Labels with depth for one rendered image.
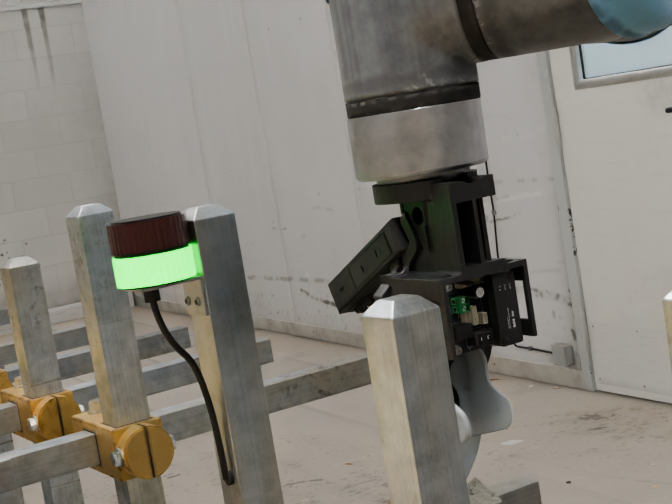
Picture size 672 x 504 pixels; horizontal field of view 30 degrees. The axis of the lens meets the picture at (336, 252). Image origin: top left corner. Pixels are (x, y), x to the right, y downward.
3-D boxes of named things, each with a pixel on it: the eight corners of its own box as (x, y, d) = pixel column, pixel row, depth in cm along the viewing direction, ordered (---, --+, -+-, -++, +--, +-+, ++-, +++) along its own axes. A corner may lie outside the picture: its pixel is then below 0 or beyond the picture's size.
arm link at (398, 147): (321, 123, 85) (435, 104, 90) (333, 194, 86) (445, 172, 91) (395, 111, 77) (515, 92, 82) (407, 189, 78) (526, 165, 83)
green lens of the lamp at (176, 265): (176, 271, 98) (171, 244, 98) (209, 273, 93) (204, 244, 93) (105, 287, 95) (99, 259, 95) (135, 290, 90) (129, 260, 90)
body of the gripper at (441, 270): (451, 372, 79) (421, 183, 78) (376, 361, 86) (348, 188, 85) (542, 344, 83) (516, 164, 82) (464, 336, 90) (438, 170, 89)
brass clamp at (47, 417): (52, 419, 151) (44, 378, 150) (91, 434, 139) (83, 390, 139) (1, 432, 147) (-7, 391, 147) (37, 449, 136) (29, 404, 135)
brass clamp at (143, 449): (130, 449, 129) (121, 401, 129) (184, 469, 118) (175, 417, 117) (73, 465, 126) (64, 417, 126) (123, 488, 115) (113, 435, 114)
